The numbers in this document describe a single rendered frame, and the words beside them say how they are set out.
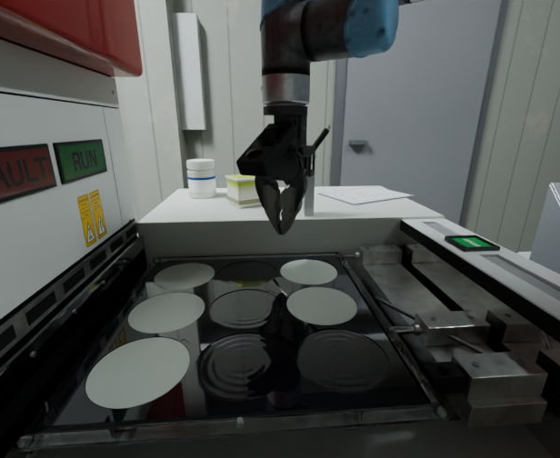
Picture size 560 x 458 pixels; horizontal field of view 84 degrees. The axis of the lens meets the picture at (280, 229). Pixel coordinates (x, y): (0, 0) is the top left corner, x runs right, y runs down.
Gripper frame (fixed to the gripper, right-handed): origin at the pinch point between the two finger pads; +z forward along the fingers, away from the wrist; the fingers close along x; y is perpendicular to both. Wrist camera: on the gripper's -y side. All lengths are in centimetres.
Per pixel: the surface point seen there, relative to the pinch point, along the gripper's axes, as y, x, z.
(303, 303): -9.6, -8.3, 7.2
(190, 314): -18.9, 4.4, 7.2
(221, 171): 141, 115, 14
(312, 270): 1.1, -5.8, 7.2
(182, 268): -8.3, 15.5, 7.2
